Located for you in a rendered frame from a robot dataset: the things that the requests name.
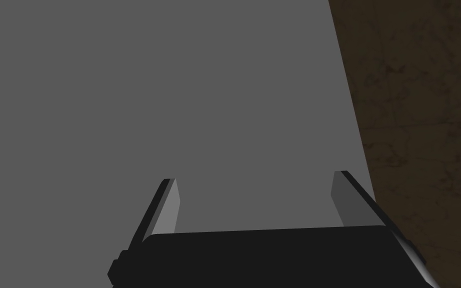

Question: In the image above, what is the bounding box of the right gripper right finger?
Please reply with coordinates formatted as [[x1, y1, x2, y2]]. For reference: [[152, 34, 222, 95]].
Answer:
[[330, 170, 441, 288]]

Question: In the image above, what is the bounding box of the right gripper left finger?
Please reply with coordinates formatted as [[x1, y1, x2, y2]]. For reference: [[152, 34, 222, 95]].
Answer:
[[127, 178, 181, 252]]

